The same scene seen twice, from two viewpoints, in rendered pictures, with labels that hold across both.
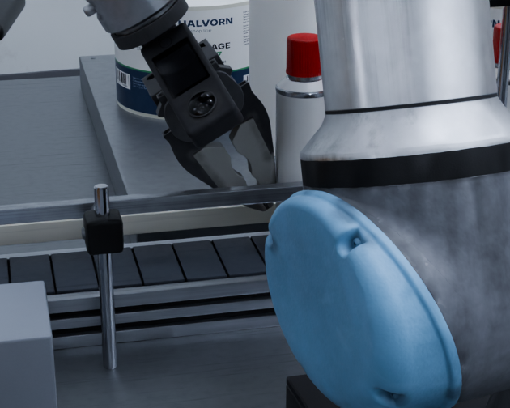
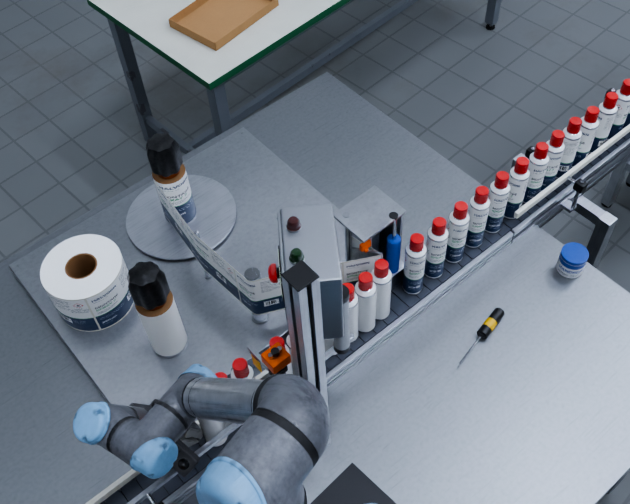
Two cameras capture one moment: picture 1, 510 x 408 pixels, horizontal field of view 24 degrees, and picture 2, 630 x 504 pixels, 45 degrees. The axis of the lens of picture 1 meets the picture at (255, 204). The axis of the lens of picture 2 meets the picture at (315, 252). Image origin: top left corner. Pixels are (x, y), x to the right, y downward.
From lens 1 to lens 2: 1.19 m
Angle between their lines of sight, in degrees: 36
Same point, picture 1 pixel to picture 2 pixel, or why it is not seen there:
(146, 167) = (116, 388)
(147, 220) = not seen: hidden behind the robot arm
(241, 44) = (122, 288)
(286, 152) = (206, 428)
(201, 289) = (192, 485)
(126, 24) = not seen: hidden behind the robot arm
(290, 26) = (163, 321)
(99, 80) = (38, 295)
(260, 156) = (196, 433)
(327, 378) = not seen: outside the picture
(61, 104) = (16, 301)
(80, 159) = (62, 361)
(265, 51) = (153, 330)
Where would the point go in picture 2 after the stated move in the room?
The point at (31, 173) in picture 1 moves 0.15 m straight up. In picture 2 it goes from (48, 387) to (27, 357)
